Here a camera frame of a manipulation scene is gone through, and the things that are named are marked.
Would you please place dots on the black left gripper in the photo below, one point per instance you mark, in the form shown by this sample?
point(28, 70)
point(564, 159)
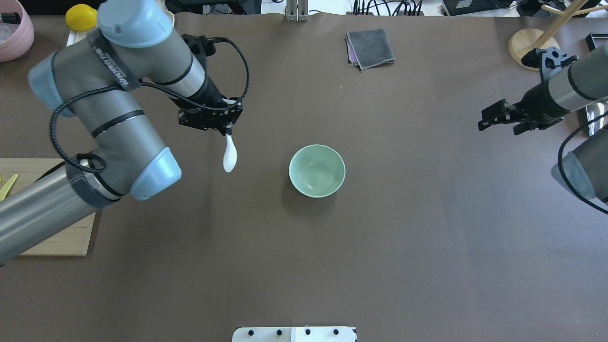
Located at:
point(209, 94)

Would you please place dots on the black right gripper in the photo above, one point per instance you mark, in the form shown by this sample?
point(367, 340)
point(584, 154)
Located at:
point(536, 105)

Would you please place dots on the white ceramic spoon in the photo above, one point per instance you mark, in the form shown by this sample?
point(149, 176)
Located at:
point(230, 157)

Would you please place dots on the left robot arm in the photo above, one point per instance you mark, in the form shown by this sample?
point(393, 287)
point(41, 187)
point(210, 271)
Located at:
point(108, 145)

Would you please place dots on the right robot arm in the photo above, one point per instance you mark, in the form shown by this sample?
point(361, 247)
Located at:
point(568, 84)

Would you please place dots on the green ceramic bowl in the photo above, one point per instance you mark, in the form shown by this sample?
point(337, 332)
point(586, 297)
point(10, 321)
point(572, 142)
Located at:
point(317, 171)

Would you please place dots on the pink bowl with ice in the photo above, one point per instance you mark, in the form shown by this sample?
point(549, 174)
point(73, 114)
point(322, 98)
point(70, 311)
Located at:
point(16, 39)

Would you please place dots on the wooden mug tree stand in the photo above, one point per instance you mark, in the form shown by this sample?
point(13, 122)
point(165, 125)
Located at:
point(529, 39)

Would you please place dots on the metal scoop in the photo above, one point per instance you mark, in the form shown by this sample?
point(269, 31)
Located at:
point(593, 112)

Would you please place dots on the grey folded cloth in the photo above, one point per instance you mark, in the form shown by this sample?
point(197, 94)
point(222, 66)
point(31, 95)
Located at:
point(367, 49)

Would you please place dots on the cream serving tray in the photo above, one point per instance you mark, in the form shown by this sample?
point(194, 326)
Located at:
point(76, 36)

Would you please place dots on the yellow lemon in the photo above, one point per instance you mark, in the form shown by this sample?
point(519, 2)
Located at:
point(81, 17)

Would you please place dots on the wooden cutting board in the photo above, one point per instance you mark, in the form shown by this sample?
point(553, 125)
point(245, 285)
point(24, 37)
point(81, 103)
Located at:
point(74, 240)

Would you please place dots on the yellow plastic knife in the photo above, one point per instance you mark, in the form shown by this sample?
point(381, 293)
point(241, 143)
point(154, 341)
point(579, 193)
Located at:
point(4, 190)

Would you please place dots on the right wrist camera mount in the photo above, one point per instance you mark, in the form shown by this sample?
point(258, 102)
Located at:
point(548, 61)

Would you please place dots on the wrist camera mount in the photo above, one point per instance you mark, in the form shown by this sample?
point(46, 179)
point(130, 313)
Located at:
point(548, 61)
point(202, 47)

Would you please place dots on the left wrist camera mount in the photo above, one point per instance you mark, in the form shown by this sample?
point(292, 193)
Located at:
point(202, 47)

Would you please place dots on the aluminium frame post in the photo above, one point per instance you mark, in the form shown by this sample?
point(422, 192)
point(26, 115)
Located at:
point(297, 10)

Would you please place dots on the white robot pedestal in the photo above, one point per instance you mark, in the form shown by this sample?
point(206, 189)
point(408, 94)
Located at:
point(320, 333)

